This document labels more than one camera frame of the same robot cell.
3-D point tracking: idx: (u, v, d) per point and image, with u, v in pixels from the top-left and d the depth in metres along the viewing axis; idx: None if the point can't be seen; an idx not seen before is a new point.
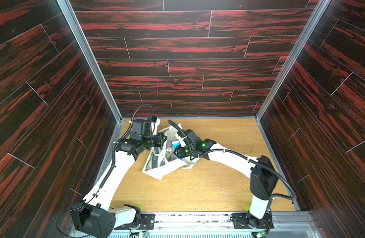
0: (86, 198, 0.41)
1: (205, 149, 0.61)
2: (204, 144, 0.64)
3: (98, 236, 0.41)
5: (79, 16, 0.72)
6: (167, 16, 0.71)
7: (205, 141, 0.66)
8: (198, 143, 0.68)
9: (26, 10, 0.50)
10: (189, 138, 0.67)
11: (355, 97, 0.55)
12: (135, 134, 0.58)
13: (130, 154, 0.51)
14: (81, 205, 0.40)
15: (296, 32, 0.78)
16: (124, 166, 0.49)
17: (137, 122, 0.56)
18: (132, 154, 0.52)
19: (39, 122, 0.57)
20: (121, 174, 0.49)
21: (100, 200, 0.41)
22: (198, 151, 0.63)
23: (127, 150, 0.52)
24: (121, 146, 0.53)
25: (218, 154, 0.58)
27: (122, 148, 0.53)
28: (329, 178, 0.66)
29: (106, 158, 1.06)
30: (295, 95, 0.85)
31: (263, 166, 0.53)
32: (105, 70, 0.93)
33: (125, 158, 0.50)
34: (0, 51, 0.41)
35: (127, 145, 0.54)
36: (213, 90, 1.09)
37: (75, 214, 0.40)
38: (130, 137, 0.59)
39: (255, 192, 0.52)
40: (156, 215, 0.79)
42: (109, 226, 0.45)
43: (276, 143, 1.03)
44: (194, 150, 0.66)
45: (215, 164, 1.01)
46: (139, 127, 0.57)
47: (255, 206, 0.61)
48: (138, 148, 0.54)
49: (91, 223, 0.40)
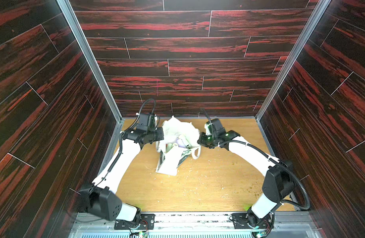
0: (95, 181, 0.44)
1: (228, 139, 0.62)
2: (228, 134, 0.64)
3: (106, 218, 0.44)
5: (79, 16, 0.72)
6: (168, 16, 0.71)
7: (230, 132, 0.66)
8: (222, 132, 0.69)
9: (26, 10, 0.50)
10: (214, 125, 0.69)
11: (355, 97, 0.55)
12: (141, 125, 0.61)
13: (135, 143, 0.53)
14: (90, 188, 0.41)
15: (296, 32, 0.78)
16: (129, 153, 0.51)
17: (143, 114, 0.60)
18: (138, 143, 0.54)
19: (39, 121, 0.57)
20: (126, 162, 0.50)
21: (108, 183, 0.43)
22: (220, 140, 0.64)
23: (133, 138, 0.54)
24: (127, 135, 0.55)
25: (238, 148, 0.58)
27: (129, 137, 0.55)
28: (329, 178, 0.66)
29: (106, 158, 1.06)
30: (295, 95, 0.85)
31: (285, 168, 0.50)
32: (105, 70, 0.92)
33: (131, 147, 0.52)
34: (0, 51, 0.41)
35: (133, 134, 0.56)
36: (213, 90, 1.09)
37: (84, 198, 0.43)
38: (136, 128, 0.61)
39: (268, 192, 0.50)
40: (155, 215, 0.79)
42: (117, 208, 0.47)
43: (276, 143, 1.03)
44: (216, 138, 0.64)
45: (215, 164, 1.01)
46: (146, 119, 0.60)
47: (260, 206, 0.61)
48: (143, 138, 0.56)
49: (101, 206, 0.42)
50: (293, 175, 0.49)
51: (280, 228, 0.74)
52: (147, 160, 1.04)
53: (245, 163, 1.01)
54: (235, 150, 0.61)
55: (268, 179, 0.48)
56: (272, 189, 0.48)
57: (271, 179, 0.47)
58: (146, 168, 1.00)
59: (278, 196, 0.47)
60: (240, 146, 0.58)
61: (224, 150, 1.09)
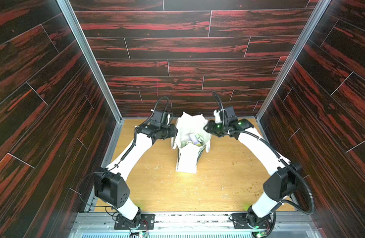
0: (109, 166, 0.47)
1: (239, 128, 0.58)
2: (240, 123, 0.59)
3: (113, 204, 0.46)
5: (78, 16, 0.72)
6: (168, 16, 0.71)
7: (243, 121, 0.60)
8: (234, 120, 0.64)
9: (26, 10, 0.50)
10: (226, 112, 0.64)
11: (355, 97, 0.55)
12: (155, 121, 0.63)
13: (148, 137, 0.56)
14: (103, 173, 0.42)
15: (296, 32, 0.78)
16: (142, 145, 0.54)
17: (157, 111, 0.62)
18: (151, 138, 0.58)
19: (39, 121, 0.57)
20: (139, 153, 0.54)
21: (120, 170, 0.46)
22: (230, 127, 0.60)
23: (147, 133, 0.57)
24: (142, 129, 0.59)
25: (249, 142, 0.55)
27: (142, 131, 0.58)
28: (329, 178, 0.66)
29: (106, 158, 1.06)
30: (295, 95, 0.85)
31: (292, 169, 0.49)
32: (105, 70, 0.92)
33: (144, 140, 0.55)
34: None
35: (147, 129, 0.59)
36: (213, 90, 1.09)
37: (96, 181, 0.46)
38: (150, 123, 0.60)
39: (269, 190, 0.51)
40: (155, 215, 0.79)
42: (124, 197, 0.49)
43: (277, 143, 1.03)
44: (226, 126, 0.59)
45: (215, 164, 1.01)
46: (160, 116, 0.62)
47: (260, 205, 0.62)
48: (156, 134, 0.59)
49: (111, 191, 0.45)
50: (300, 175, 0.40)
51: (280, 228, 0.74)
52: (148, 160, 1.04)
53: (245, 163, 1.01)
54: (245, 143, 0.58)
55: (273, 178, 0.47)
56: (273, 188, 0.49)
57: (276, 178, 0.46)
58: (146, 167, 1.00)
59: (278, 194, 0.47)
60: (252, 140, 0.54)
61: (224, 150, 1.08)
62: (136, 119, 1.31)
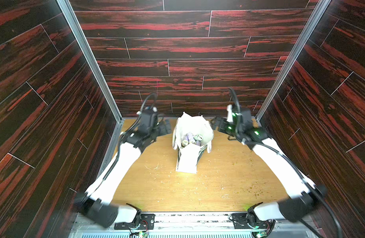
0: (88, 191, 0.42)
1: (256, 138, 0.51)
2: (257, 133, 0.53)
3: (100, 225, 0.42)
5: (78, 16, 0.72)
6: (168, 16, 0.71)
7: (260, 130, 0.53)
8: (249, 126, 0.56)
9: (26, 10, 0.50)
10: (241, 117, 0.56)
11: (355, 97, 0.55)
12: (143, 126, 0.55)
13: (135, 147, 0.49)
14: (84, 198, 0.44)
15: (296, 32, 0.78)
16: (127, 157, 0.48)
17: (145, 115, 0.53)
18: (139, 147, 0.51)
19: (39, 121, 0.57)
20: (124, 169, 0.48)
21: (101, 193, 0.41)
22: (245, 136, 0.54)
23: (134, 143, 0.50)
24: (128, 138, 0.51)
25: (266, 155, 0.49)
27: (128, 141, 0.51)
28: (329, 178, 0.66)
29: (106, 158, 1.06)
30: (295, 95, 0.85)
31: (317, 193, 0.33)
32: (105, 70, 0.92)
33: (130, 153, 0.48)
34: None
35: (134, 138, 0.51)
36: (213, 90, 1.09)
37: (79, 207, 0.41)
38: (137, 129, 0.56)
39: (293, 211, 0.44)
40: (156, 215, 0.79)
42: (112, 215, 0.46)
43: (277, 143, 1.03)
44: (239, 133, 0.59)
45: (215, 164, 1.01)
46: (148, 120, 0.54)
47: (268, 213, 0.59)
48: (144, 141, 0.52)
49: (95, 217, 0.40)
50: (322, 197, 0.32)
51: (280, 228, 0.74)
52: (147, 160, 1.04)
53: (245, 163, 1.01)
54: (262, 156, 0.51)
55: (295, 202, 0.42)
56: (293, 210, 0.44)
57: (299, 202, 0.41)
58: (146, 167, 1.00)
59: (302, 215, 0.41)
60: (271, 153, 0.48)
61: (224, 150, 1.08)
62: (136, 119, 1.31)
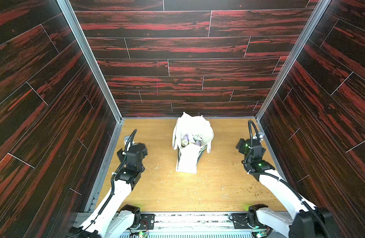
0: (84, 224, 0.42)
1: (259, 169, 0.59)
2: (261, 165, 0.62)
3: None
5: (79, 16, 0.72)
6: (168, 16, 0.71)
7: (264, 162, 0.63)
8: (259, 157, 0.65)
9: (26, 10, 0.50)
10: (253, 150, 0.63)
11: (355, 97, 0.55)
12: (130, 164, 0.61)
13: (128, 184, 0.55)
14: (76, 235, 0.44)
15: (296, 31, 0.77)
16: (121, 193, 0.52)
17: (130, 154, 0.59)
18: (130, 183, 0.57)
19: (39, 122, 0.57)
20: (119, 202, 0.52)
21: (97, 225, 0.42)
22: (251, 168, 0.62)
23: (125, 180, 0.56)
24: (120, 176, 0.58)
25: (272, 183, 0.54)
27: (121, 178, 0.57)
28: (329, 178, 0.66)
29: (106, 158, 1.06)
30: (295, 95, 0.85)
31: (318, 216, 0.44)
32: (105, 70, 0.92)
33: (123, 187, 0.54)
34: None
35: (125, 176, 0.58)
36: (213, 90, 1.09)
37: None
38: (127, 166, 0.62)
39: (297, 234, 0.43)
40: (156, 215, 0.79)
42: None
43: (277, 143, 1.03)
44: (247, 163, 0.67)
45: (215, 164, 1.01)
46: (134, 160, 0.60)
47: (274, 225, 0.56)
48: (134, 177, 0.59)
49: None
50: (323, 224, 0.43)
51: None
52: (147, 160, 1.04)
53: None
54: (267, 184, 0.56)
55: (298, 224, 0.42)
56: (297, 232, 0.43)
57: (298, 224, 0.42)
58: (146, 167, 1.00)
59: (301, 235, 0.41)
60: (273, 180, 0.54)
61: (224, 150, 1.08)
62: (136, 119, 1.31)
